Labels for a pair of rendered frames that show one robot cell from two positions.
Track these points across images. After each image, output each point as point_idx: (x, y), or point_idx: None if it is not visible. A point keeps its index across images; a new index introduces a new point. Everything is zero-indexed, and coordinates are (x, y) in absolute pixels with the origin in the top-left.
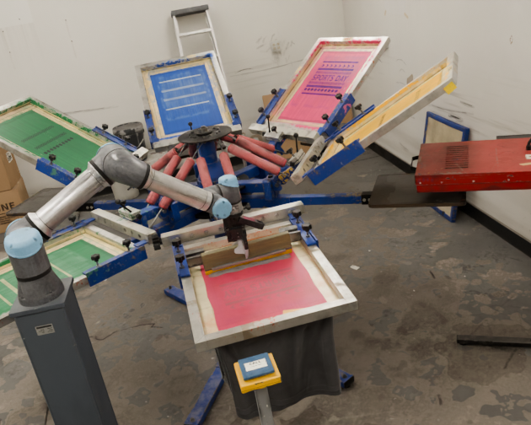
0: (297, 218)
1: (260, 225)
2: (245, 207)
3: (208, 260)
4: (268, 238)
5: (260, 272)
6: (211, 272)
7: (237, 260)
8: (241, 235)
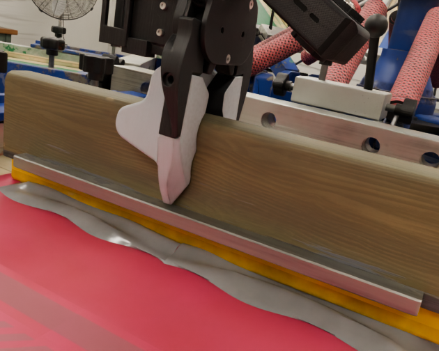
0: None
1: (320, 15)
2: (395, 109)
3: (23, 107)
4: (344, 154)
5: (136, 324)
6: (29, 179)
7: (129, 184)
8: (173, 28)
